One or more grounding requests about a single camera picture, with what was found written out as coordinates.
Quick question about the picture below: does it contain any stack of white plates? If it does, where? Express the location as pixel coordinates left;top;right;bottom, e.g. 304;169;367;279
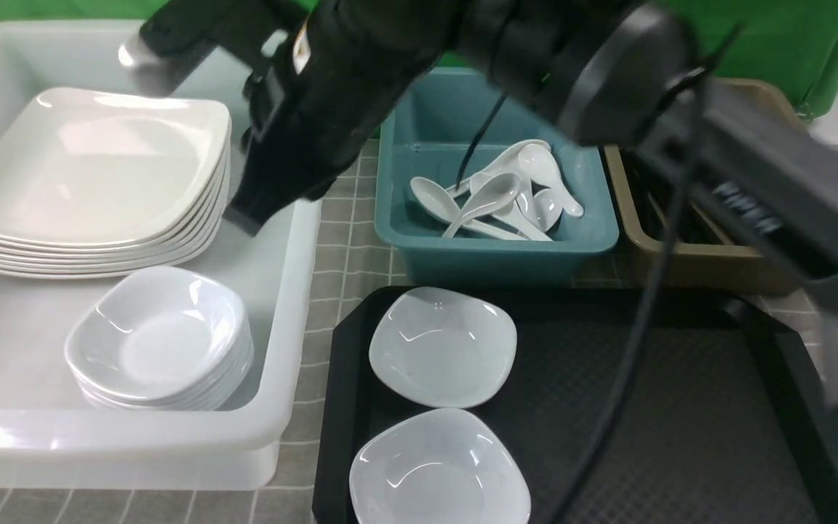
0;162;231;279

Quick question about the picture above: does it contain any stack of white bowls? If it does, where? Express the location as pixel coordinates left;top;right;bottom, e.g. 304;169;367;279
64;266;254;411

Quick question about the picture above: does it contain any green backdrop cloth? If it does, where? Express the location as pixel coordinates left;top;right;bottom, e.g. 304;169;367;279
0;1;838;116

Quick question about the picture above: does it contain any white bowl lower tray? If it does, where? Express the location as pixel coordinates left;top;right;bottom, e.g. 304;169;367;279
349;408;532;523

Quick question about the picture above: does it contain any white bowl tray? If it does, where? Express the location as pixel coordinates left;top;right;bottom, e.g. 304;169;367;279
368;287;518;409
349;408;532;523

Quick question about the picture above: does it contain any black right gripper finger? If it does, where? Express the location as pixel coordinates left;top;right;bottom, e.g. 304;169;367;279
223;164;303;237

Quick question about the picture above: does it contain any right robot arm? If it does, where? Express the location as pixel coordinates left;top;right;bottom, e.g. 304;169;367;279
208;1;838;412

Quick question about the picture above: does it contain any large white rice plate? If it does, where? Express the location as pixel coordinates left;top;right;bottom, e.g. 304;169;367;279
0;87;232;247

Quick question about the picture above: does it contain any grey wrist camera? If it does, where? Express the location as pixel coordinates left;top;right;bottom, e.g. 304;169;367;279
118;0;296;95

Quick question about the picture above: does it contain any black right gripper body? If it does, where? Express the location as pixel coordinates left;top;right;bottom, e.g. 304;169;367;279
243;1;508;200

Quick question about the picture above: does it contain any large white plastic tub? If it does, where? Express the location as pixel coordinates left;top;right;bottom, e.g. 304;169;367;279
0;20;322;491

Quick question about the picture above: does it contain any white spoon long top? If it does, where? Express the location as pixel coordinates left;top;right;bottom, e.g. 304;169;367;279
445;139;551;198

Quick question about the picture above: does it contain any white spoon small right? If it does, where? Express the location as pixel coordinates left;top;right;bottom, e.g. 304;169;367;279
532;188;563;232

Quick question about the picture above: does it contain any black camera cable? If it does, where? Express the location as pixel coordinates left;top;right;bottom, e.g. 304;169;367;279
455;73;711;524

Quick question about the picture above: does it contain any black serving tray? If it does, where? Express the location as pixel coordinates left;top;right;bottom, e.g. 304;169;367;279
311;287;838;523

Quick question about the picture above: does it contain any white bowl upper tray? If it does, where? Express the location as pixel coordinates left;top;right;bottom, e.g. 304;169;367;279
368;287;518;409

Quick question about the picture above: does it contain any brown plastic bin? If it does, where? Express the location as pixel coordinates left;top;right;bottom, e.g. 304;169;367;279
602;79;804;295

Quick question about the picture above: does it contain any teal plastic bin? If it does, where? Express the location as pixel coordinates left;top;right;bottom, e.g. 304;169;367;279
375;68;619;287

